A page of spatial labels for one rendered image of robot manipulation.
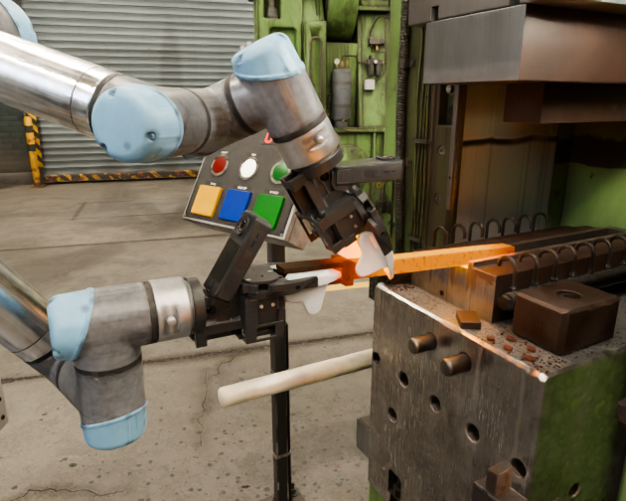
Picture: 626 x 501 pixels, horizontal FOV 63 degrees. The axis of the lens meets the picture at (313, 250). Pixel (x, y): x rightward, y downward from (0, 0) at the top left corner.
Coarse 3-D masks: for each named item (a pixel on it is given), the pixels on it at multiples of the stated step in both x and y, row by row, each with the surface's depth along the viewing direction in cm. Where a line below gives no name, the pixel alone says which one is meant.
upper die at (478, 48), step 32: (448, 32) 79; (480, 32) 73; (512, 32) 68; (544, 32) 68; (576, 32) 71; (608, 32) 74; (448, 64) 79; (480, 64) 74; (512, 64) 69; (544, 64) 70; (576, 64) 73; (608, 64) 76
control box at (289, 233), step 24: (240, 144) 124; (264, 144) 120; (240, 168) 121; (264, 168) 117; (192, 192) 129; (264, 192) 115; (192, 216) 126; (216, 216) 122; (288, 216) 109; (264, 240) 118; (288, 240) 110
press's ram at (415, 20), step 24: (432, 0) 81; (456, 0) 76; (480, 0) 72; (504, 0) 69; (528, 0) 66; (552, 0) 64; (576, 0) 64; (600, 0) 65; (624, 0) 67; (408, 24) 87
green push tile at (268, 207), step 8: (256, 200) 115; (264, 200) 114; (272, 200) 112; (280, 200) 111; (256, 208) 114; (264, 208) 113; (272, 208) 112; (280, 208) 111; (264, 216) 112; (272, 216) 111; (272, 224) 110
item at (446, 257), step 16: (336, 256) 73; (400, 256) 76; (416, 256) 77; (432, 256) 78; (448, 256) 79; (464, 256) 81; (480, 256) 83; (288, 272) 67; (352, 272) 71; (384, 272) 74; (400, 272) 76
